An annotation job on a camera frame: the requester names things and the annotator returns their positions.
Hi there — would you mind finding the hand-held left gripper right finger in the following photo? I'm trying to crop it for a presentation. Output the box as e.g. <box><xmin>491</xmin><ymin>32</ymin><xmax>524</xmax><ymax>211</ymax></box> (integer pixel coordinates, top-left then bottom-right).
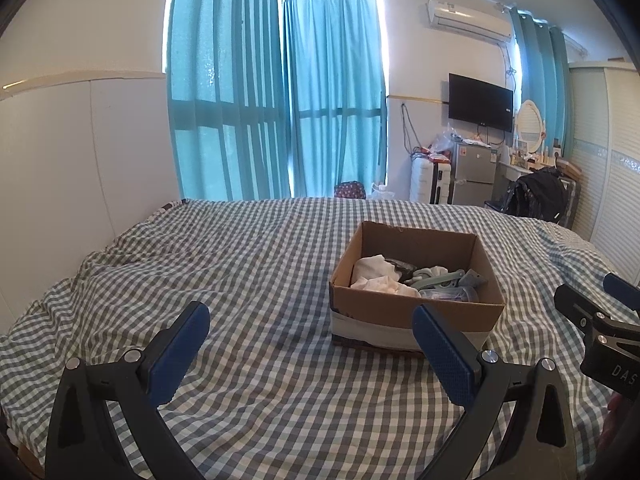
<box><xmin>411</xmin><ymin>304</ymin><xmax>578</xmax><ymax>480</ymax></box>

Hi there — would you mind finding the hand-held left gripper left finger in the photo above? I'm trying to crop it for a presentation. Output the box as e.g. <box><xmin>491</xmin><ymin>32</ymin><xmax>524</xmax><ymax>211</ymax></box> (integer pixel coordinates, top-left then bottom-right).
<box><xmin>45</xmin><ymin>301</ymin><xmax>211</xmax><ymax>480</ymax></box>

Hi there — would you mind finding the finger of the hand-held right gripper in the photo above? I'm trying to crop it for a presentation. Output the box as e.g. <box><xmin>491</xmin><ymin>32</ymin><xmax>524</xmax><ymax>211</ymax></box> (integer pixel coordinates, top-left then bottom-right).
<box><xmin>603</xmin><ymin>272</ymin><xmax>640</xmax><ymax>311</ymax></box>
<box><xmin>554</xmin><ymin>284</ymin><xmax>640</xmax><ymax>343</ymax></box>

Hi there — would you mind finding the cardboard box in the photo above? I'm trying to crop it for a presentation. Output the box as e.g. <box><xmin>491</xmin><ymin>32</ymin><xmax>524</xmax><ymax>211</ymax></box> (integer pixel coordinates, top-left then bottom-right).
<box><xmin>329</xmin><ymin>221</ymin><xmax>506</xmax><ymax>352</ymax></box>

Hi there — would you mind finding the white tissue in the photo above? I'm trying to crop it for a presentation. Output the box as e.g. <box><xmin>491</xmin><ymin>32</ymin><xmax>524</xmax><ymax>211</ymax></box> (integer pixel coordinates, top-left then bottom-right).
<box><xmin>350</xmin><ymin>276</ymin><xmax>421</xmax><ymax>298</ymax></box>

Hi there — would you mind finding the white sock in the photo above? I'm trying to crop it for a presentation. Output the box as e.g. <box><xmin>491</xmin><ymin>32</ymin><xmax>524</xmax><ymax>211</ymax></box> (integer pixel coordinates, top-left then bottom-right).
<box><xmin>352</xmin><ymin>255</ymin><xmax>401</xmax><ymax>281</ymax></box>

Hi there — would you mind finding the white louvred wardrobe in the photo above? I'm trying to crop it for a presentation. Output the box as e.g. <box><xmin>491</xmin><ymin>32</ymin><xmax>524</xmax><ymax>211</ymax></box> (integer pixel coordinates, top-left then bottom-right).
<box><xmin>567</xmin><ymin>61</ymin><xmax>640</xmax><ymax>286</ymax></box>

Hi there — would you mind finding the black bag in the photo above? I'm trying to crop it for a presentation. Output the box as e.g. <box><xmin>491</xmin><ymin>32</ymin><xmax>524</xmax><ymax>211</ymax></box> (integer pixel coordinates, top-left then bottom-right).
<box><xmin>505</xmin><ymin>167</ymin><xmax>566</xmax><ymax>223</ymax></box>

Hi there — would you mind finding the white dressing table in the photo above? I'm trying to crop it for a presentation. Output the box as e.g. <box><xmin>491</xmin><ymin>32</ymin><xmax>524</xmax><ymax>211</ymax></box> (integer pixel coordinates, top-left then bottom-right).
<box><xmin>495</xmin><ymin>160</ymin><xmax>538</xmax><ymax>206</ymax></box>

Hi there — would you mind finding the white suitcase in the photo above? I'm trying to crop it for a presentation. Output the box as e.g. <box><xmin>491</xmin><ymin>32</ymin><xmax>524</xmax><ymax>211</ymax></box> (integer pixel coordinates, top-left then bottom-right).
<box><xmin>409</xmin><ymin>157</ymin><xmax>453</xmax><ymax>205</ymax></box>

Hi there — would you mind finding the silver mini fridge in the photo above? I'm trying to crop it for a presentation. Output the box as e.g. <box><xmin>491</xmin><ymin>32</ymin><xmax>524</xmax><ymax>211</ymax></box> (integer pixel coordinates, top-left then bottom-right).
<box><xmin>451</xmin><ymin>141</ymin><xmax>496</xmax><ymax>206</ymax></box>

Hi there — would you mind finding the dark patterned bag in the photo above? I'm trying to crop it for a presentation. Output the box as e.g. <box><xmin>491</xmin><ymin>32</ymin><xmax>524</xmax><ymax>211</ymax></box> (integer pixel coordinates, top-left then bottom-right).
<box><xmin>334</xmin><ymin>181</ymin><xmax>368</xmax><ymax>200</ymax></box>

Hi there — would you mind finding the white oval mirror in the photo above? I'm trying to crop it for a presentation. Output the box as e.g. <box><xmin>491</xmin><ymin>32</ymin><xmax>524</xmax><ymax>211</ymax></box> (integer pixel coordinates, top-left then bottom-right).
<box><xmin>515</xmin><ymin>100</ymin><xmax>546</xmax><ymax>155</ymax></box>

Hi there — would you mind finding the clear plastic bag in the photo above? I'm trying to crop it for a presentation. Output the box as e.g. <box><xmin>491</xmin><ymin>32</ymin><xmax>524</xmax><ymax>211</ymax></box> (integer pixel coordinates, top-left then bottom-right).
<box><xmin>431</xmin><ymin>129</ymin><xmax>458</xmax><ymax>155</ymax></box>

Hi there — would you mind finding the narrow teal curtain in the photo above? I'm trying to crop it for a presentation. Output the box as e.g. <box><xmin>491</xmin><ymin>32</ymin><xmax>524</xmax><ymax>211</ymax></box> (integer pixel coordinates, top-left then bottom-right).
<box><xmin>510</xmin><ymin>7</ymin><xmax>572</xmax><ymax>158</ymax></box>

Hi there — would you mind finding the wide teal curtain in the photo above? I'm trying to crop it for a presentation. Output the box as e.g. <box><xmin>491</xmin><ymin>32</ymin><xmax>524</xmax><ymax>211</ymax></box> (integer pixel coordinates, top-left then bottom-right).
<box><xmin>166</xmin><ymin>0</ymin><xmax>293</xmax><ymax>201</ymax></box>

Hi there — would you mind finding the white air conditioner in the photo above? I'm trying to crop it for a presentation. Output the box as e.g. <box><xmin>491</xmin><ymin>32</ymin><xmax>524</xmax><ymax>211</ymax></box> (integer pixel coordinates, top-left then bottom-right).
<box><xmin>426</xmin><ymin>0</ymin><xmax>515</xmax><ymax>43</ymax></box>

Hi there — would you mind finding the hanging wall cable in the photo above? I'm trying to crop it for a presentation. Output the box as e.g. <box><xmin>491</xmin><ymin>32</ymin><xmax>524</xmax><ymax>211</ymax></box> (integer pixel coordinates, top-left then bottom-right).
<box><xmin>400</xmin><ymin>102</ymin><xmax>418</xmax><ymax>153</ymax></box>

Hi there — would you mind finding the black wall television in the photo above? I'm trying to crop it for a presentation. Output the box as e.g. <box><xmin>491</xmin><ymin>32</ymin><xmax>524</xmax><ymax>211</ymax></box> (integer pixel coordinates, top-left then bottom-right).
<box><xmin>448</xmin><ymin>73</ymin><xmax>515</xmax><ymax>133</ymax></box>

